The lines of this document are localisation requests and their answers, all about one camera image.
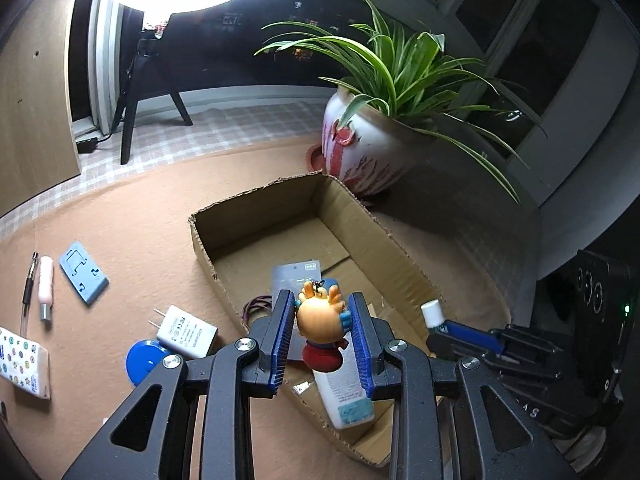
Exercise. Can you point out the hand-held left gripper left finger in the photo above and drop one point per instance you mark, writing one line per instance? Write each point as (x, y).
(280, 345)

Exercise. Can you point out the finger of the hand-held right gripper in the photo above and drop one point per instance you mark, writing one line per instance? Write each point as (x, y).
(465, 350)
(470, 332)

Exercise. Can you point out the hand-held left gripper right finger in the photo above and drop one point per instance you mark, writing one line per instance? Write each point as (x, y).
(362, 345)

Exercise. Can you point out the green label tube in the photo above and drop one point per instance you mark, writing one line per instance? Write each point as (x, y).
(432, 312)

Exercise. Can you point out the white blue bottle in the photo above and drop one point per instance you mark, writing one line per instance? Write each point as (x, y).
(342, 400)

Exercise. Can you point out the black card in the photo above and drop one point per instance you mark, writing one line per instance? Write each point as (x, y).
(290, 280)

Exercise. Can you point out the cardboard box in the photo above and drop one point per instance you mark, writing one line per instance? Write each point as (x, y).
(270, 210)

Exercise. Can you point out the blue round case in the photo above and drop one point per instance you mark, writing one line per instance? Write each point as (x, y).
(142, 360)

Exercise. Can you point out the blue phone stand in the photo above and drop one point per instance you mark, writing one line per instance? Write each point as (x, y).
(82, 280)

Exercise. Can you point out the black pen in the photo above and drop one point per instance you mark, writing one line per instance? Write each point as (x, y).
(29, 290)

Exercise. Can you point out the star print tissue pack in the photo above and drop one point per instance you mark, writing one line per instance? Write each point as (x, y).
(22, 360)

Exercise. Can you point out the white red flower pot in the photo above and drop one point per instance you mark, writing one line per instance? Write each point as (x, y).
(370, 160)

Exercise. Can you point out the red pot saucer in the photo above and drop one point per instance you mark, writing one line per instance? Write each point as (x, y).
(315, 160)

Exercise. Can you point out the checkered cloth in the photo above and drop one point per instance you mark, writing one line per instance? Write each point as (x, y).
(225, 120)

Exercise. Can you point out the pink tube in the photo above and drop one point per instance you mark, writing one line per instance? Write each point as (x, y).
(46, 280)

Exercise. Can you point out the black tripod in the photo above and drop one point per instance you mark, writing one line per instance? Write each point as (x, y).
(129, 125)

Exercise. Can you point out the green spider plant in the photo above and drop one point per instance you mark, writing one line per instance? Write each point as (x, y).
(400, 70)

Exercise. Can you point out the black power adapter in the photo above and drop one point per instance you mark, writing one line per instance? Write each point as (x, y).
(86, 144)

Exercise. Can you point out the light wooden panel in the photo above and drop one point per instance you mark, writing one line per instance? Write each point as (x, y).
(35, 110)

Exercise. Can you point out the white wall charger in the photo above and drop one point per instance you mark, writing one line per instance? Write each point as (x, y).
(187, 332)

